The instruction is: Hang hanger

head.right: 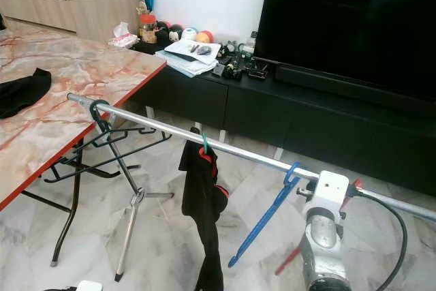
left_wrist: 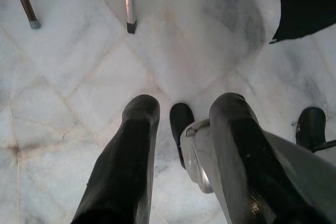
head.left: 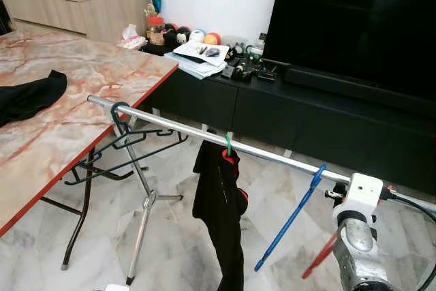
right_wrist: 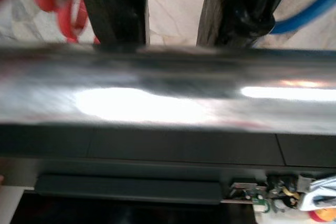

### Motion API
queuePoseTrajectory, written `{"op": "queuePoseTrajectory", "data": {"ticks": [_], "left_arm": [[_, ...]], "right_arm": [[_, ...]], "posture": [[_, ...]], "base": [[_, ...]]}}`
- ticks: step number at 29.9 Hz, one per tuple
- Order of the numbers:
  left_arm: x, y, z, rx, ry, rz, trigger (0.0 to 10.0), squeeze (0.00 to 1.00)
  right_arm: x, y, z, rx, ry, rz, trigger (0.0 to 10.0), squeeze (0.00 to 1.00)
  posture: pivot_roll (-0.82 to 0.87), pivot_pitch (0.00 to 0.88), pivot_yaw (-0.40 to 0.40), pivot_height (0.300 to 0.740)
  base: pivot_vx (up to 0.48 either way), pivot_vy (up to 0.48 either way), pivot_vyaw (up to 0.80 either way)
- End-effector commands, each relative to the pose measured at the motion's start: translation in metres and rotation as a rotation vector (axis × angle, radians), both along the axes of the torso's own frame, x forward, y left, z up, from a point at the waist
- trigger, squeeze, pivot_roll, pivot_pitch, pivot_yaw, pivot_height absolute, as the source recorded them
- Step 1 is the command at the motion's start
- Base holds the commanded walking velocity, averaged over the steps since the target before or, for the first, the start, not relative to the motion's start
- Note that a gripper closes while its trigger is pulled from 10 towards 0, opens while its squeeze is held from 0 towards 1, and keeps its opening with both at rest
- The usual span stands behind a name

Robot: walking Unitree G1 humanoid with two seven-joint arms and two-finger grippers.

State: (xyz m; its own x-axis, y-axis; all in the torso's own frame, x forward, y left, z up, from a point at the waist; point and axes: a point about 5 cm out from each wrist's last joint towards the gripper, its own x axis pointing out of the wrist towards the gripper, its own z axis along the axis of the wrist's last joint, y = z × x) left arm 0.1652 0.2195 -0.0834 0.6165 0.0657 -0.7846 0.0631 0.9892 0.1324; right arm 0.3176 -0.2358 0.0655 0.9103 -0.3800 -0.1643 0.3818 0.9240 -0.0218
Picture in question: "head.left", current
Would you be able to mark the black plastic hanger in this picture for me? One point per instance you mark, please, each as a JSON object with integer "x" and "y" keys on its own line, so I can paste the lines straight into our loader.
{"x": 114, "y": 115}

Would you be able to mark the blue plastic hanger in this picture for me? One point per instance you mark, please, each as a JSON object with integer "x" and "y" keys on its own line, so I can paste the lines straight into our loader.
{"x": 291, "y": 217}

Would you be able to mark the black gadget cluster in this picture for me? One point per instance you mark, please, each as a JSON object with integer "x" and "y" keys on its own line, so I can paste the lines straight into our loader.
{"x": 242, "y": 69}

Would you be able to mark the green plastic hanger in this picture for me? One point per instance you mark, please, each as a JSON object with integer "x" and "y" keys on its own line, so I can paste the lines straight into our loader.
{"x": 228, "y": 146}

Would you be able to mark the black round plush toy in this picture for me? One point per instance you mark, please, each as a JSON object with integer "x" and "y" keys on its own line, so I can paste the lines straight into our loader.
{"x": 170, "y": 34}

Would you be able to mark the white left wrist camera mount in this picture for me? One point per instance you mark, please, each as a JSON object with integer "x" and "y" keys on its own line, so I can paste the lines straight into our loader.
{"x": 117, "y": 287}

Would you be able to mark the white tissue box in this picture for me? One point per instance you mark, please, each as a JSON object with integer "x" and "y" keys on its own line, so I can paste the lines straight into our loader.
{"x": 133, "y": 41}

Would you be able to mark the small bottle with green label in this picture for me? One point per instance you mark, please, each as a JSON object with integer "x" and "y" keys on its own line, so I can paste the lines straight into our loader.
{"x": 261, "y": 47}

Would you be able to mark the silver metal clothes rack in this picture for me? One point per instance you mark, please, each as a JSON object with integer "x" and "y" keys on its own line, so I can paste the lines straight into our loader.
{"x": 177, "y": 127}

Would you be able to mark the red plastic hanger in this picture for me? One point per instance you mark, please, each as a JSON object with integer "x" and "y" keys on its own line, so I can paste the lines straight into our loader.
{"x": 320, "y": 257}

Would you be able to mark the black soundbar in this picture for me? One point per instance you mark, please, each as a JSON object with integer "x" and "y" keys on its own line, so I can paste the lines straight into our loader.
{"x": 354, "y": 86}

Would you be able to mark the black television console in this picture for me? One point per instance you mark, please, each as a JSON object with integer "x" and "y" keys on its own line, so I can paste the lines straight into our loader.
{"x": 306, "y": 127}

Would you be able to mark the large black television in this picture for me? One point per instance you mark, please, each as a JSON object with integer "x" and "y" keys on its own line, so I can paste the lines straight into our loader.
{"x": 354, "y": 18}

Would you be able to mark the small black box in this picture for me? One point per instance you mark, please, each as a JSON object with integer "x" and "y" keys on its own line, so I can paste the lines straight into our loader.
{"x": 267, "y": 75}

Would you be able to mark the black garment with red collar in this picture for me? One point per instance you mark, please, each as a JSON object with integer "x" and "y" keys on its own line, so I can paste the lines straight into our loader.
{"x": 221, "y": 209}

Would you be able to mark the white paper stack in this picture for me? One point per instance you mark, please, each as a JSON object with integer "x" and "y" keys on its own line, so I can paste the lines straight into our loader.
{"x": 208, "y": 66}

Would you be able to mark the marble pattern folding table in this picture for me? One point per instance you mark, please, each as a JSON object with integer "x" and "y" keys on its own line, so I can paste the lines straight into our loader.
{"x": 88, "y": 100}

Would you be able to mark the glass jar with red lid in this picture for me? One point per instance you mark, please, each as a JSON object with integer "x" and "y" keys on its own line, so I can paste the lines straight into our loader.
{"x": 157, "y": 33}

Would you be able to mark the black garment with grey print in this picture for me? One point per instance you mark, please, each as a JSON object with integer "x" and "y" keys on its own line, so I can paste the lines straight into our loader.
{"x": 27, "y": 97}

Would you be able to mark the light wooden sideboard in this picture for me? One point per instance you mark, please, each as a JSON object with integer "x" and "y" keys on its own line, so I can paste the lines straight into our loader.
{"x": 68, "y": 13}

